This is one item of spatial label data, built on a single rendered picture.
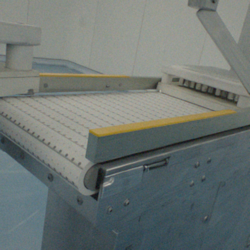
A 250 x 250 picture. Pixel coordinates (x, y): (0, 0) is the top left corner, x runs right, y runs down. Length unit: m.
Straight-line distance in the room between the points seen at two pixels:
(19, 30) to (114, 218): 0.25
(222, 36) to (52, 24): 5.95
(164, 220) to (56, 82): 0.35
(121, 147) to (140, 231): 0.28
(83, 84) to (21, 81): 0.33
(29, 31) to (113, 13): 5.23
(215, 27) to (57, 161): 0.27
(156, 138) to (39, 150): 0.15
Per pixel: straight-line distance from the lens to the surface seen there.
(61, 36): 6.47
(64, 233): 0.65
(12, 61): 0.35
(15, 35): 0.33
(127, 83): 0.75
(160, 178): 0.47
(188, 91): 0.78
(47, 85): 0.60
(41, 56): 6.32
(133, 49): 5.10
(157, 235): 0.68
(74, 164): 0.37
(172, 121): 0.43
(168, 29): 4.66
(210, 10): 0.46
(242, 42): 1.35
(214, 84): 0.75
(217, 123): 0.55
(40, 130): 0.43
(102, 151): 0.34
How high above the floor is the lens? 0.98
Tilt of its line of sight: 18 degrees down
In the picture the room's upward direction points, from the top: 11 degrees clockwise
